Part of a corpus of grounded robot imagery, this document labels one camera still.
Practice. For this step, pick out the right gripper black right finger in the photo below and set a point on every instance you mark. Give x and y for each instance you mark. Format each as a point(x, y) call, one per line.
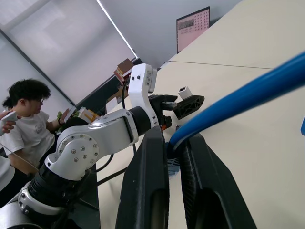
point(214, 190)

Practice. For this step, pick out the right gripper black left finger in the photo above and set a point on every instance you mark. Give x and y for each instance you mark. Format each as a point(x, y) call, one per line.
point(143, 190)

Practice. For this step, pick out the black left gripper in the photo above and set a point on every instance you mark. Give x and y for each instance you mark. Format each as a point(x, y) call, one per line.
point(157, 101)

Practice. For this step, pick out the white coupler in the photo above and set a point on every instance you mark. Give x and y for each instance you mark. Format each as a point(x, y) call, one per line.
point(185, 92)

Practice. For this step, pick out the white handheld controller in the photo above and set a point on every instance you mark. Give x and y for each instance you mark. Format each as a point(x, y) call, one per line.
point(9, 116)

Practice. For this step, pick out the blue bin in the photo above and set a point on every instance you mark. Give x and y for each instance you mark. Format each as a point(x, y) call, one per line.
point(302, 125)

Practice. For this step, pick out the person's hand with black wristband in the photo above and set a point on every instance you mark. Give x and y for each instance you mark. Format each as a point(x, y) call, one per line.
point(64, 116)

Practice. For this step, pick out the person's hand on white controller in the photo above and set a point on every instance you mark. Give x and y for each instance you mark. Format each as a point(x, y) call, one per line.
point(9, 126)

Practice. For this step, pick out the stack of brown books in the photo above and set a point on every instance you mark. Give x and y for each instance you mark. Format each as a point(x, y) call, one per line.
point(122, 69)

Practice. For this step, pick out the computer monitor with pink screen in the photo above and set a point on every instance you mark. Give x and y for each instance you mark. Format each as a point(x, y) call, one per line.
point(190, 28)

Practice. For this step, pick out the black desk partition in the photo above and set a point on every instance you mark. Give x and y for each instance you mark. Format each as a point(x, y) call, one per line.
point(104, 90)

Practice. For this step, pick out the orange and white box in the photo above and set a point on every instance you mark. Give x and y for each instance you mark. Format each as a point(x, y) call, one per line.
point(89, 115)

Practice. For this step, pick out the person in white t-shirt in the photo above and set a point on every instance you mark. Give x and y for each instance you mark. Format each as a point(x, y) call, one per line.
point(28, 133)

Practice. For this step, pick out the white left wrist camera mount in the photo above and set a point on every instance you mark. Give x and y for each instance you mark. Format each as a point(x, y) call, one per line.
point(138, 90)

